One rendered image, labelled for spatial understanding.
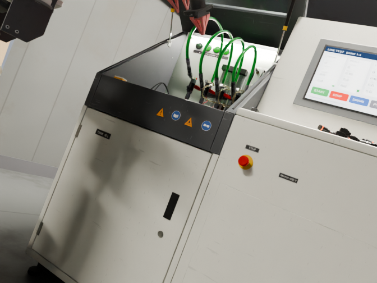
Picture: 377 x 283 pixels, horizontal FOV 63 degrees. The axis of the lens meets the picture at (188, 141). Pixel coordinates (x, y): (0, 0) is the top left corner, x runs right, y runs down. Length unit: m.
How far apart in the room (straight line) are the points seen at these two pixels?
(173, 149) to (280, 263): 0.54
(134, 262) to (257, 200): 0.53
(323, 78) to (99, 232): 1.13
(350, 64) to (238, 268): 0.94
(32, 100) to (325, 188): 2.73
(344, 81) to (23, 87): 2.64
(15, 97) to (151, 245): 2.28
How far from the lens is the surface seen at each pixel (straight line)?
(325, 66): 1.46
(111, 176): 1.32
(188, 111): 1.19
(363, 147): 1.07
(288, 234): 1.06
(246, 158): 1.05
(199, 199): 1.13
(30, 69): 3.20
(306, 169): 1.06
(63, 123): 3.34
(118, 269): 1.31
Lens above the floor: 0.77
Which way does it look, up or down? 2 degrees up
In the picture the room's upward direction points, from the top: 21 degrees clockwise
